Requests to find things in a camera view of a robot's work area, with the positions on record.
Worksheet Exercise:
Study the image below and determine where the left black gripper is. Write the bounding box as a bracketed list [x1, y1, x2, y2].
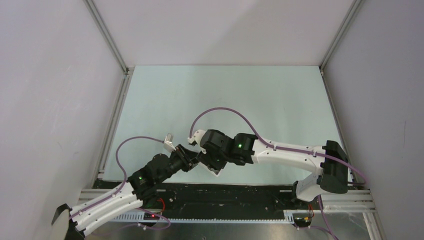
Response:
[156, 143, 201, 183]

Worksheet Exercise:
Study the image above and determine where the white remote control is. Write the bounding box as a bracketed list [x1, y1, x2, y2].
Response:
[201, 163, 223, 177]

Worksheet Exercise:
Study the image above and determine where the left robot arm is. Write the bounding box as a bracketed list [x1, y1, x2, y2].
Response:
[49, 144, 206, 240]

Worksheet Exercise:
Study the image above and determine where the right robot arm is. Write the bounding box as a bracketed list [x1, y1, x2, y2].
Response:
[188, 129, 349, 209]

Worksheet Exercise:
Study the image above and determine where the left controller board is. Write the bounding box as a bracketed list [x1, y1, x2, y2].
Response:
[143, 212, 161, 222]

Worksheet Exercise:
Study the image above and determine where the controller board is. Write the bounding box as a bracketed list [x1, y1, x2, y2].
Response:
[143, 212, 161, 222]
[293, 217, 312, 229]

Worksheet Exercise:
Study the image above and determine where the right controller board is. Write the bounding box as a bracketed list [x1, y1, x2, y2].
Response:
[293, 217, 312, 229]

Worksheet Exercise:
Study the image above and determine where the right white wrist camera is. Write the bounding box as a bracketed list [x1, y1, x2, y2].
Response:
[187, 129, 206, 146]

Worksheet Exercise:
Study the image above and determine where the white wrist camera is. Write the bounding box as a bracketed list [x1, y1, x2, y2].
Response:
[163, 133, 176, 153]
[187, 129, 206, 146]

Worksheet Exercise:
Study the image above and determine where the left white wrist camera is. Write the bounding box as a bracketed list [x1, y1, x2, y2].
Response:
[163, 133, 176, 153]

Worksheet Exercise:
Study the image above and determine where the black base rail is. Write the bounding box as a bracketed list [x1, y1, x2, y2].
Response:
[143, 183, 320, 220]

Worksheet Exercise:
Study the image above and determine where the grey slotted cable duct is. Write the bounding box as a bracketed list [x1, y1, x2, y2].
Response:
[111, 211, 294, 224]

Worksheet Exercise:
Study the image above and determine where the left aluminium frame profile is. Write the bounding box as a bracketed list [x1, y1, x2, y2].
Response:
[68, 0, 135, 195]

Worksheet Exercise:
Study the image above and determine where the aluminium frame profile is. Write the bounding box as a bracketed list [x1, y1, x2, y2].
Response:
[319, 0, 385, 240]
[68, 0, 135, 195]

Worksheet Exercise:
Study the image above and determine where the right aluminium frame profile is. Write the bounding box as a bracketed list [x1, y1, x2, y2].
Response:
[319, 0, 385, 240]

